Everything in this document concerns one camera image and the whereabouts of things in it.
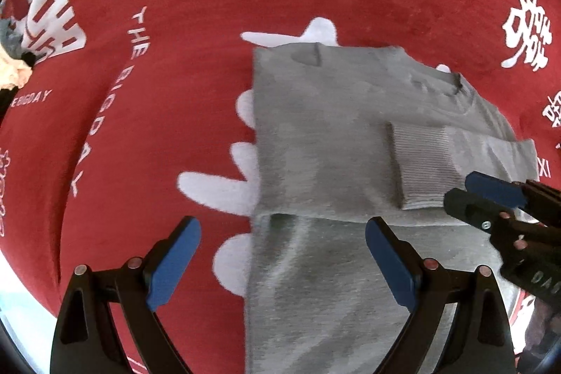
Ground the grey cloth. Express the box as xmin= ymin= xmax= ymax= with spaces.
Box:
xmin=0 ymin=18 xmax=25 ymax=56

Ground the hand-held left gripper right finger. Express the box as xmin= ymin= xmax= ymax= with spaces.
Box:
xmin=365 ymin=216 xmax=520 ymax=374

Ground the cream cloth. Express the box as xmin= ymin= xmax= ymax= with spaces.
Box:
xmin=0 ymin=47 xmax=34 ymax=91

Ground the red printed blanket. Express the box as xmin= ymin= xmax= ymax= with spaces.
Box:
xmin=0 ymin=0 xmax=561 ymax=374

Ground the grey sweater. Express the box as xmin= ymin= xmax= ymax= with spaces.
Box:
xmin=243 ymin=42 xmax=539 ymax=374

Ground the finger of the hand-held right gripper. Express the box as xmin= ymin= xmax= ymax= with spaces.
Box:
xmin=444 ymin=189 xmax=529 ymax=253
xmin=465 ymin=171 xmax=561 ymax=228

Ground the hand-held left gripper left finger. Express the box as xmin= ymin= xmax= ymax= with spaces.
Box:
xmin=50 ymin=215 xmax=202 ymax=374

